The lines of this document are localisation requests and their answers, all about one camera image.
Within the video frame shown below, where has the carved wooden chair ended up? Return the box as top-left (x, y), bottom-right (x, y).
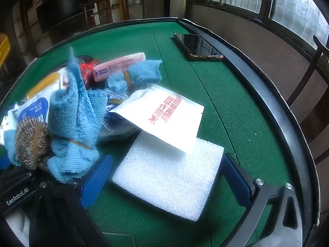
top-left (78, 0), bottom-right (129, 27)

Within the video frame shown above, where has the black flat television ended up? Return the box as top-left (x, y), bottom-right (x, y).
top-left (35, 0), bottom-right (94, 33)

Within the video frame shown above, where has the blue terry towel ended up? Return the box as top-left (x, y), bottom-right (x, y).
top-left (47, 47), bottom-right (108, 184)
top-left (107, 59), bottom-right (163, 93)
top-left (4, 130), bottom-right (22, 166)

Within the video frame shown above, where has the yellow plastic packet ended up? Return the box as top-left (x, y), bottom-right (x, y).
top-left (26, 71), bottom-right (61, 99)

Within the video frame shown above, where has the white blue wet wipes packet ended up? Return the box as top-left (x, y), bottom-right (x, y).
top-left (14, 68), bottom-right (70, 124)

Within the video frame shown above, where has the white red print packet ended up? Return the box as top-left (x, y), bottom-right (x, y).
top-left (109, 83), bottom-right (205, 155)

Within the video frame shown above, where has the red plastic wrapper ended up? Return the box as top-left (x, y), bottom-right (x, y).
top-left (79, 59), bottom-right (99, 88)

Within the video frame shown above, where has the yellow plastic crate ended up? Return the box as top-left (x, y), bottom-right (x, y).
top-left (0, 33), bottom-right (11, 67)

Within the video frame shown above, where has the person's left forearm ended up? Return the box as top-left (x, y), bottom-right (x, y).
top-left (4, 210), bottom-right (31, 247)

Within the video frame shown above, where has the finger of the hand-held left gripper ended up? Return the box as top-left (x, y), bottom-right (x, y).
top-left (0, 167), bottom-right (36, 189)

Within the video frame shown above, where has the brown knitted cloth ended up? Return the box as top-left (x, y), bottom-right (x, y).
top-left (15, 117), bottom-right (52, 171)

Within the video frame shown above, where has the white foam sheet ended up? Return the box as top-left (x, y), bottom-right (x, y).
top-left (111, 130), bottom-right (225, 222)

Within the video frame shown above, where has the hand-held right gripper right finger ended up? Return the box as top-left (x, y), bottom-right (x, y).
top-left (221, 153), bottom-right (322, 247)

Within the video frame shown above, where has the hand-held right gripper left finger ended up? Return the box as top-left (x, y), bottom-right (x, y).
top-left (28, 154), bottom-right (115, 247)

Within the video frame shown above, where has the black smartphone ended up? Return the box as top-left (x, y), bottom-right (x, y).
top-left (173, 33), bottom-right (224, 61)

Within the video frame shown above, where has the table centre control panel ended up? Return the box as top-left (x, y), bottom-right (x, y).
top-left (74, 54), bottom-right (94, 63)

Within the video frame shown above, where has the dark wooden chair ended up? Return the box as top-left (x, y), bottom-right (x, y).
top-left (285, 35), bottom-right (329, 165)

